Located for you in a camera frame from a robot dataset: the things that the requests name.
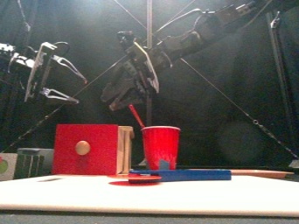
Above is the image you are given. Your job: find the white cutting board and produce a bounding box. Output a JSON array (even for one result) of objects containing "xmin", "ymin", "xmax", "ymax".
[{"xmin": 0, "ymin": 173, "xmax": 299, "ymax": 219}]

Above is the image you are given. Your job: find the vertical metal frame pole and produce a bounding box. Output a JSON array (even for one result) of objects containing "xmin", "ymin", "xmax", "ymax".
[{"xmin": 145, "ymin": 0, "xmax": 153, "ymax": 127}]

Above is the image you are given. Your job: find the red straw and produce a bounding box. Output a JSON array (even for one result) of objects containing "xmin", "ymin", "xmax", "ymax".
[{"xmin": 127, "ymin": 103, "xmax": 145, "ymax": 130}]

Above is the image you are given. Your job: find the white card with green print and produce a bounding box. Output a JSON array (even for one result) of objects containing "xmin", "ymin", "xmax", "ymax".
[{"xmin": 0, "ymin": 152, "xmax": 19, "ymax": 182}]

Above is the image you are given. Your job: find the red toy disc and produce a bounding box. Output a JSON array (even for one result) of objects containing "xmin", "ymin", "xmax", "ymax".
[{"xmin": 127, "ymin": 173, "xmax": 164, "ymax": 185}]

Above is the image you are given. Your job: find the dark metal frame post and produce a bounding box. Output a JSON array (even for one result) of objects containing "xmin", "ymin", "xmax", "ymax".
[{"xmin": 265, "ymin": 10, "xmax": 298, "ymax": 148}]

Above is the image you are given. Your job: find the red drawer with wooden knob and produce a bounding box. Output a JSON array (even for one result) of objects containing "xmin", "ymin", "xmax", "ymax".
[{"xmin": 51, "ymin": 123, "xmax": 119, "ymax": 176}]

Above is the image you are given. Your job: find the diagonal brace wire with turnbuckle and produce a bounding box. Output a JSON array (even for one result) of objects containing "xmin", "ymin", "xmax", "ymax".
[{"xmin": 112, "ymin": 0, "xmax": 299, "ymax": 160}]

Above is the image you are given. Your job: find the wooden plate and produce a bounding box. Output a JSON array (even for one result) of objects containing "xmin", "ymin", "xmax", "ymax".
[{"xmin": 228, "ymin": 168, "xmax": 295, "ymax": 179}]

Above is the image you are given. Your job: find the red plastic cup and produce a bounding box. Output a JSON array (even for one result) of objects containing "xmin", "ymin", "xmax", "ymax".
[{"xmin": 140, "ymin": 125, "xmax": 183, "ymax": 172}]

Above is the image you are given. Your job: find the blue toy block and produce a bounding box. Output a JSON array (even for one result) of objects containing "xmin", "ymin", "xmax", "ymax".
[{"xmin": 129, "ymin": 159, "xmax": 232, "ymax": 183}]

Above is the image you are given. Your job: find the green striped box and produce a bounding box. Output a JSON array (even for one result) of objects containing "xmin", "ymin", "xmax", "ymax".
[{"xmin": 13, "ymin": 147, "xmax": 55, "ymax": 179}]

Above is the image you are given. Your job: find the wooden drawer cabinet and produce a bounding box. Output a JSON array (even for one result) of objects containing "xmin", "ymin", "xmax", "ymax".
[{"xmin": 116, "ymin": 125, "xmax": 136, "ymax": 176}]

